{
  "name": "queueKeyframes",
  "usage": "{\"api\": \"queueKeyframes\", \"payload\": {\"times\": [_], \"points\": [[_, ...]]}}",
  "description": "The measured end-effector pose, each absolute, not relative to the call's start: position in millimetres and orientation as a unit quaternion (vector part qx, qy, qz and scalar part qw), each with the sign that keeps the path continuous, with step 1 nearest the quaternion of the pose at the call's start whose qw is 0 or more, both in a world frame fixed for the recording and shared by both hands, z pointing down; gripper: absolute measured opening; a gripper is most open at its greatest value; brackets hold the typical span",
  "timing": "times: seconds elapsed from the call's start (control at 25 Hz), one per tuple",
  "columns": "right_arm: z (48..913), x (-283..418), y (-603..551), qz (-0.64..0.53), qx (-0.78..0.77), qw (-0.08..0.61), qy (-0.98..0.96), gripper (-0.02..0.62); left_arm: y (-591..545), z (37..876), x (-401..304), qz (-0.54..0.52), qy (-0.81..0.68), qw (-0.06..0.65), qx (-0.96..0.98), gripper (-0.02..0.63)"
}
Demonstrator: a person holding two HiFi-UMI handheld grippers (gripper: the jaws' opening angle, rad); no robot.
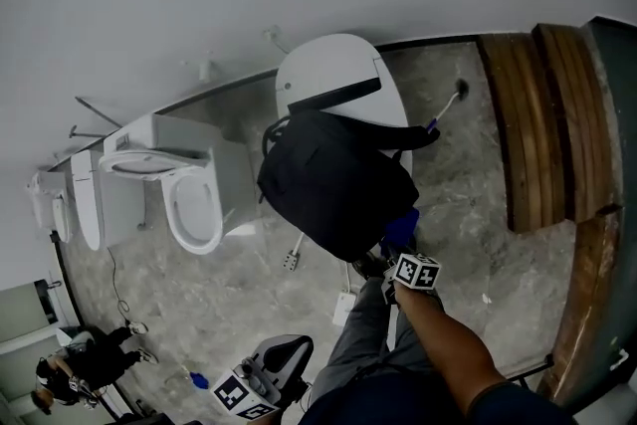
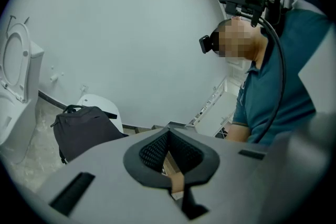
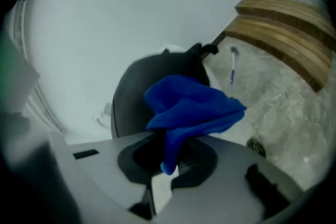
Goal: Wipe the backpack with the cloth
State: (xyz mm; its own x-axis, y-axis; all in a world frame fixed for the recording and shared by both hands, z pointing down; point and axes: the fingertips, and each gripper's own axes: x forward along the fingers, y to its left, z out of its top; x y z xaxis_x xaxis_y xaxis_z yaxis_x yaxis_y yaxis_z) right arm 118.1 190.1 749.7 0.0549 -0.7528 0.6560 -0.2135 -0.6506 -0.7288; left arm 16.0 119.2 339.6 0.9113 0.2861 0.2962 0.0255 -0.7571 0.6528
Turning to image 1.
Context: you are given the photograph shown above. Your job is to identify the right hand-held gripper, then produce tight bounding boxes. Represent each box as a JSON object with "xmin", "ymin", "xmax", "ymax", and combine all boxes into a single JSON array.
[{"xmin": 379, "ymin": 239, "xmax": 443, "ymax": 306}]

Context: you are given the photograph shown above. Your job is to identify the wooden step platform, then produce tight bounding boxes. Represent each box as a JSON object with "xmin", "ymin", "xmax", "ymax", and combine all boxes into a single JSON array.
[{"xmin": 476, "ymin": 23, "xmax": 624, "ymax": 235}]

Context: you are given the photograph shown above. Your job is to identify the person's dark shoe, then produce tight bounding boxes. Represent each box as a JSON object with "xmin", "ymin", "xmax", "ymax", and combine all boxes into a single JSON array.
[{"xmin": 349, "ymin": 250, "xmax": 385, "ymax": 283}]

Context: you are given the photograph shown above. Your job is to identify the wooden door frame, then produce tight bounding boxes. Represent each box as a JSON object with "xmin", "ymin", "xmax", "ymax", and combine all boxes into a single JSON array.
[{"xmin": 538, "ymin": 202, "xmax": 624, "ymax": 403}]

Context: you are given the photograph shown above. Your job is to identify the black backpack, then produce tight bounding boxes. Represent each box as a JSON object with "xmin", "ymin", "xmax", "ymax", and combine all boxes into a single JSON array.
[{"xmin": 256, "ymin": 108, "xmax": 442, "ymax": 264}]

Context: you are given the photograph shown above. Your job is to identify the black floor cable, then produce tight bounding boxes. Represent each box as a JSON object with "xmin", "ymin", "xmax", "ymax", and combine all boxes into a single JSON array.
[{"xmin": 106, "ymin": 245, "xmax": 131, "ymax": 315}]

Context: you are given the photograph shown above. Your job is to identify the dark green door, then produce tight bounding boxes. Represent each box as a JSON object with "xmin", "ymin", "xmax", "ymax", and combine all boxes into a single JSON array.
[{"xmin": 559, "ymin": 16, "xmax": 637, "ymax": 417}]

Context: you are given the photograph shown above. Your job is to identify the person's grey trousers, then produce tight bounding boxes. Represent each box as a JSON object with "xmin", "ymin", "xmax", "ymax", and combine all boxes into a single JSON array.
[{"xmin": 308, "ymin": 276, "xmax": 449, "ymax": 407}]

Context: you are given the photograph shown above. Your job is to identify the person's dark shirt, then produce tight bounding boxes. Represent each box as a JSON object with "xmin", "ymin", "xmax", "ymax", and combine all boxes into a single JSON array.
[{"xmin": 297, "ymin": 370, "xmax": 581, "ymax": 425}]

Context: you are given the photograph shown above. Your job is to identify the white box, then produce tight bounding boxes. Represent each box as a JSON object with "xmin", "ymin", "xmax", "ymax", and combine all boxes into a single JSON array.
[{"xmin": 331, "ymin": 291, "xmax": 357, "ymax": 327}]

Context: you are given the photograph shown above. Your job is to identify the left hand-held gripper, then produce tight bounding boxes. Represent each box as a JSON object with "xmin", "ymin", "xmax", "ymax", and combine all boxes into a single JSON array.
[{"xmin": 211, "ymin": 334, "xmax": 316, "ymax": 422}]

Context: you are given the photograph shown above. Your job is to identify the person's right forearm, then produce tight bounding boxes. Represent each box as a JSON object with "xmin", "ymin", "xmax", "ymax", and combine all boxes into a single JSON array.
[{"xmin": 394, "ymin": 284, "xmax": 510, "ymax": 417}]

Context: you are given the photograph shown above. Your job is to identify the blue cloth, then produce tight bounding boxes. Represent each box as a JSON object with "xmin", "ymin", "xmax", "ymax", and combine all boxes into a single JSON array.
[{"xmin": 379, "ymin": 208, "xmax": 421, "ymax": 256}]

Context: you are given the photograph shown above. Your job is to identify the white toilet brush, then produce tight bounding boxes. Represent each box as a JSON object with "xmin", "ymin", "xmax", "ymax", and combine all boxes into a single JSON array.
[{"xmin": 426, "ymin": 78, "xmax": 471, "ymax": 136}]

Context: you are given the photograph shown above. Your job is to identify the white toilet with open seat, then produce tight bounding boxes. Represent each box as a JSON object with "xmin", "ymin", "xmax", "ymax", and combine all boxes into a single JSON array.
[{"xmin": 98, "ymin": 112, "xmax": 261, "ymax": 257}]

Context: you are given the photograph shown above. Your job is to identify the white toilet with closed lid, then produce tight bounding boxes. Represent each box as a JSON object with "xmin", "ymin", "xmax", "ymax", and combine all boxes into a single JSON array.
[{"xmin": 274, "ymin": 33, "xmax": 415, "ymax": 175}]

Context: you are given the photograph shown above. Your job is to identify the black wall device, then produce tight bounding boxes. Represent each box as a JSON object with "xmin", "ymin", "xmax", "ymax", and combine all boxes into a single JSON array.
[{"xmin": 33, "ymin": 278, "xmax": 64, "ymax": 325}]

